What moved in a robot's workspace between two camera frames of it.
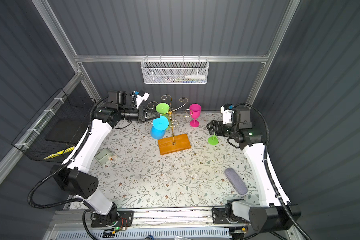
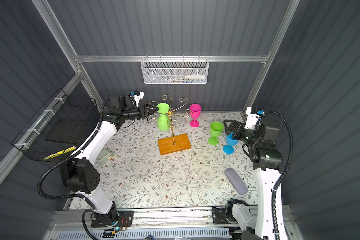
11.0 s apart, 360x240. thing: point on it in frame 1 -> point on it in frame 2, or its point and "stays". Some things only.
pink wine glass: (195, 110) stays
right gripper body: (223, 130) -> (246, 135)
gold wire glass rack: (176, 142) stays
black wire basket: (55, 131) stays
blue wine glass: (159, 126) -> (229, 148)
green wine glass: (163, 108) stays
